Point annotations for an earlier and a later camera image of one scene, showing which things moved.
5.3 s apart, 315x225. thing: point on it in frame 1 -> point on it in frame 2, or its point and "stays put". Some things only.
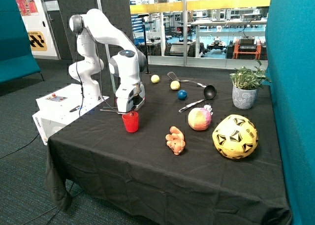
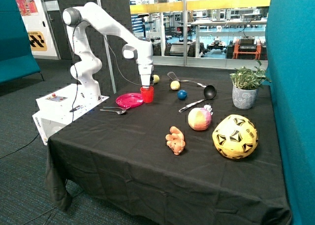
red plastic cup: (131, 120) -> (148, 94)
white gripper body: (130, 97) -> (145, 71)
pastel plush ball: (199, 118) stays put
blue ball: (182, 94) stays put
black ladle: (209, 92) stays put
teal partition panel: (290, 57) stays put
